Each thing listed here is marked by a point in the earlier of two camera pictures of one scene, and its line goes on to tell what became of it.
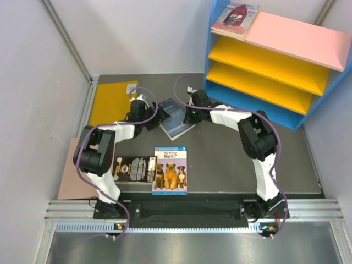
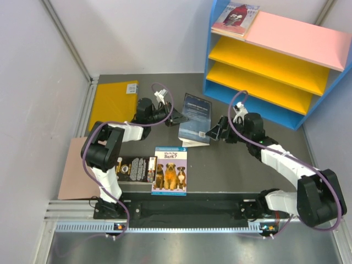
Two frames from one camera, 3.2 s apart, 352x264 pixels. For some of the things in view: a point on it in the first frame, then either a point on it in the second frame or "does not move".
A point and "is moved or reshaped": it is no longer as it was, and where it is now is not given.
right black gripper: (187, 119) -> (216, 132)
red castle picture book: (234, 18) does not move
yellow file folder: (111, 102) does not move
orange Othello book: (230, 35) does not move
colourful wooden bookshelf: (284, 67) does not move
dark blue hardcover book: (174, 126) is moved or reshaped
